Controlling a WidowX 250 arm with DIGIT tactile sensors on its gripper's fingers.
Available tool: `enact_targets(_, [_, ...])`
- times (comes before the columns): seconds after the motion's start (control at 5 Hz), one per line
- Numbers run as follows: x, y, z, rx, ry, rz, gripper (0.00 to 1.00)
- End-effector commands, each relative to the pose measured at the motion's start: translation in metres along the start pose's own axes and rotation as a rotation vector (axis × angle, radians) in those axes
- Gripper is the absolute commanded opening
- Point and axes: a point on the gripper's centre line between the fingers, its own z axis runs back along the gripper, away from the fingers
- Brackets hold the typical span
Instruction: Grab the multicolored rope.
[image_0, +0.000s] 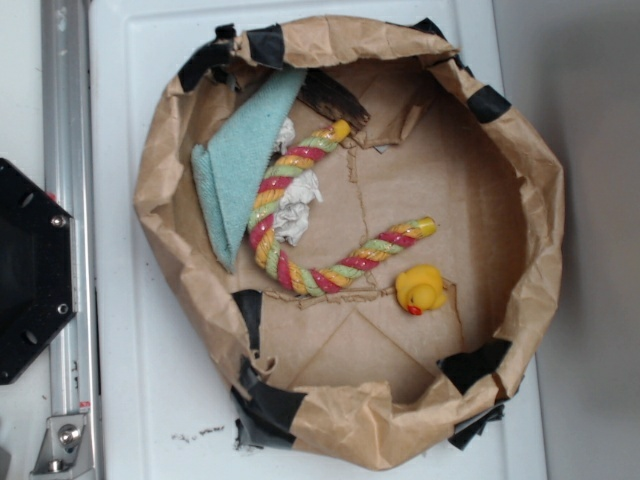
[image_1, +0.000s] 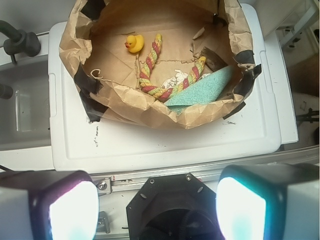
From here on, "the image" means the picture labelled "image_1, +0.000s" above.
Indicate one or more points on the translucent plastic bin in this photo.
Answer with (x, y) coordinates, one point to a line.
(25, 116)

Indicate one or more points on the brown paper bag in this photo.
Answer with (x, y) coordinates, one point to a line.
(116, 84)

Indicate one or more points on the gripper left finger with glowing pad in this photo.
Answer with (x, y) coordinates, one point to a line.
(48, 205)

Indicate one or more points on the grey clamp knob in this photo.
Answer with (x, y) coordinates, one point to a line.
(18, 41)

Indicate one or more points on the black octagonal mount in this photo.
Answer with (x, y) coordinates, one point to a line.
(173, 207)

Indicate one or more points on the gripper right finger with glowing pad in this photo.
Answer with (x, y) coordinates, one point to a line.
(275, 201)

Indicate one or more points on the dark brown wooden piece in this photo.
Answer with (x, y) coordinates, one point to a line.
(213, 60)

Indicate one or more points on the yellow rubber duck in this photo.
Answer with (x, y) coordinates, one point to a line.
(134, 43)

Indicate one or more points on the crumpled white paper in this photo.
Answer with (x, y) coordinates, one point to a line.
(191, 81)

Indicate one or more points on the teal woven cloth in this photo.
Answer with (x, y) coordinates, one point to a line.
(206, 90)

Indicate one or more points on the white plastic bin lid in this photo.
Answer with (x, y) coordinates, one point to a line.
(265, 122)

